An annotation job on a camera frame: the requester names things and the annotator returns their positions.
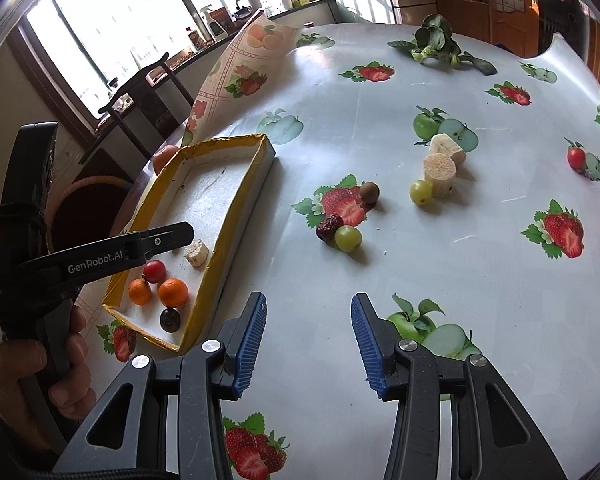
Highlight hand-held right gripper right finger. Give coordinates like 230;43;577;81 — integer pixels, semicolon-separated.
350;292;568;480

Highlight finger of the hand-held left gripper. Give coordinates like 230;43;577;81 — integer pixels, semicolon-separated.
139;221;196;263

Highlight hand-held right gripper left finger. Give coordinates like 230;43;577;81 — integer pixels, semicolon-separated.
52;291;268;480

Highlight large cherry tomato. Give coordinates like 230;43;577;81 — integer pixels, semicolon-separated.
142;260;167;284

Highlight small orange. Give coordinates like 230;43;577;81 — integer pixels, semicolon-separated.
128;278;152;306
158;278;189;308

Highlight white foam tray yellow tape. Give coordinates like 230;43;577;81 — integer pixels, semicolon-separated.
101;133;276;356

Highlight green grape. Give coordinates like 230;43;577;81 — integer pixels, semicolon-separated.
410;180;434;207
334;225;363;254

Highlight red date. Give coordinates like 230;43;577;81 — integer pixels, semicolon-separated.
316;214;345;242

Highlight fruit print tablecloth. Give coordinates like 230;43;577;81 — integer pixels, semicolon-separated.
95;10;600;480

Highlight red apple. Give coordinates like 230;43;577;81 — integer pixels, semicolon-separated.
152;145;181;173

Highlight round rimmed basket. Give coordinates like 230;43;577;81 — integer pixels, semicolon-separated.
45;175;131;256

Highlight dark wooden chair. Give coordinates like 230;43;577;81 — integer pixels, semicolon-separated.
97;51;196;161

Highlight white spray bottle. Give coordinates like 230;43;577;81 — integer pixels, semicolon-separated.
199;5;220;36

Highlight green bok choy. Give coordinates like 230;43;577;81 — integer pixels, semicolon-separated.
387;13;498;77

